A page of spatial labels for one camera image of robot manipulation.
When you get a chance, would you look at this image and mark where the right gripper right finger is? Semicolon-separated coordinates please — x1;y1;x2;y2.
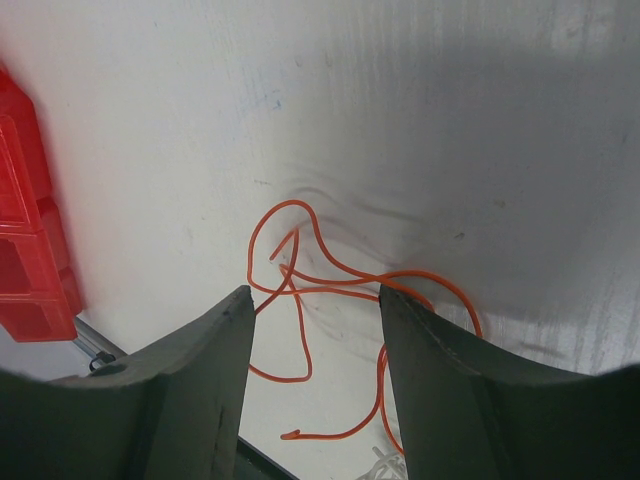
379;287;639;479

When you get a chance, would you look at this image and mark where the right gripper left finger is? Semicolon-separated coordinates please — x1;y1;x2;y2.
1;286;255;479

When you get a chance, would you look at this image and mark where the red plastic divided tray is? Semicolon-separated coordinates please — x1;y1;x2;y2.
1;73;83;342

